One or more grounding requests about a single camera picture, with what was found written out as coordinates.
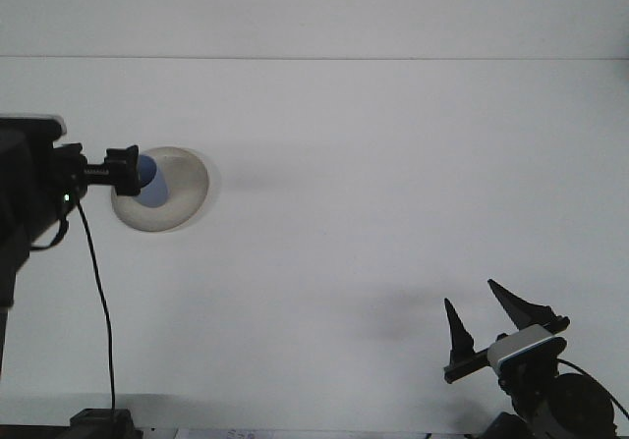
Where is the pale blue cup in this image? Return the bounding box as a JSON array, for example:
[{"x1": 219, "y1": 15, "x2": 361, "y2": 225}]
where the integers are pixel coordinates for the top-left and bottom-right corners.
[{"x1": 136, "y1": 153, "x2": 171, "y2": 209}]

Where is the grey gripper camera box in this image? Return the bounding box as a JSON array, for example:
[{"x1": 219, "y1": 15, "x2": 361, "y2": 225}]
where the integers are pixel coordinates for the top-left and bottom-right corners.
[
  {"x1": 486, "y1": 324, "x2": 568, "y2": 372},
  {"x1": 0, "y1": 113, "x2": 68, "y2": 140}
]

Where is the pale round plate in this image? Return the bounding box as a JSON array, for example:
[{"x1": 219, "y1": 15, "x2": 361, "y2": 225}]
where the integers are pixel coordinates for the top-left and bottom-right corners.
[{"x1": 110, "y1": 146, "x2": 215, "y2": 234}]

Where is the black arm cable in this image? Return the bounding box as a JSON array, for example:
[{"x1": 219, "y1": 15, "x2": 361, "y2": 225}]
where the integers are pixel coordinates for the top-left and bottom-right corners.
[
  {"x1": 29, "y1": 197, "x2": 117, "y2": 413},
  {"x1": 557, "y1": 357, "x2": 629, "y2": 420}
]

